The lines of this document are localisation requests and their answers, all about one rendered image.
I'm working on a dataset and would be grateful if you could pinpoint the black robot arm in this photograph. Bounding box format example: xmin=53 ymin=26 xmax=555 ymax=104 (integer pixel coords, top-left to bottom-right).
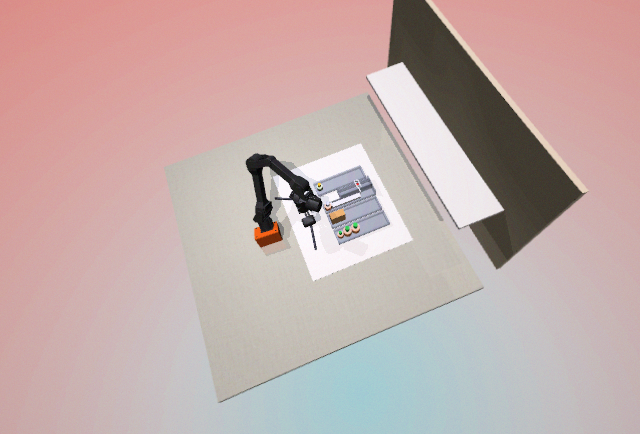
xmin=246 ymin=153 xmax=322 ymax=233

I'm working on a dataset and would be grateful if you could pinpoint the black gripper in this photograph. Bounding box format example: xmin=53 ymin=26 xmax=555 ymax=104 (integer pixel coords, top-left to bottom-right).
xmin=296 ymin=206 xmax=316 ymax=228

